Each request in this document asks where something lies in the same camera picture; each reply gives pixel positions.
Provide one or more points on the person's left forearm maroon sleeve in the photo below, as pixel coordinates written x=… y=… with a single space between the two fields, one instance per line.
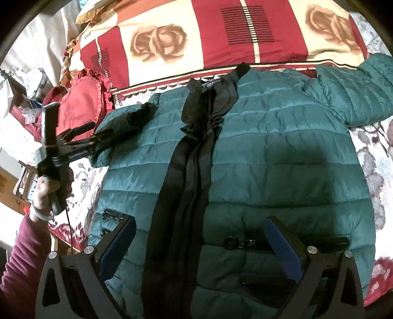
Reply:
x=24 y=267

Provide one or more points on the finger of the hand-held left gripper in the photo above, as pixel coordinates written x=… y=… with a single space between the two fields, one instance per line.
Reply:
x=80 y=128
x=84 y=149

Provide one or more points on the floral bedsheet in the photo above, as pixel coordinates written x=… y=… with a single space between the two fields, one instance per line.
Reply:
x=370 y=159

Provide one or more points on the red heart-shaped frilled pillow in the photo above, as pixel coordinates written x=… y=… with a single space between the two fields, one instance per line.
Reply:
x=79 y=105

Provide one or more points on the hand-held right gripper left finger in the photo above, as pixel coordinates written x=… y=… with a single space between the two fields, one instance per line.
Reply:
x=118 y=242

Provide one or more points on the rose patterned checkered pillow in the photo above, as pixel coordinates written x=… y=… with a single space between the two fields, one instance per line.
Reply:
x=199 y=36

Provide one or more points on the white cloth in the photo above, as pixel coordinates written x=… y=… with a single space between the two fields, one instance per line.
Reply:
x=40 y=40

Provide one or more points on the wooden furniture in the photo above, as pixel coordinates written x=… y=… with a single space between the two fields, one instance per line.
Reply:
x=18 y=187

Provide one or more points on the teal puffer jacket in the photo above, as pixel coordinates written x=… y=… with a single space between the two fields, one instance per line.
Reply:
x=276 y=153

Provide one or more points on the person's left hand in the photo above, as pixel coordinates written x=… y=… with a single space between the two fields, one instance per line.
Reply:
x=43 y=191

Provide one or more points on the dark red cloth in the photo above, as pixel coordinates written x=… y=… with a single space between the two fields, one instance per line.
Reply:
x=53 y=93

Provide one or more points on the grey white plastic bag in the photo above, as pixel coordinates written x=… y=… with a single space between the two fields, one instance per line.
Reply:
x=34 y=82

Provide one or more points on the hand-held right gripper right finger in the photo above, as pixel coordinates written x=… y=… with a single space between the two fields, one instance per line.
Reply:
x=282 y=251

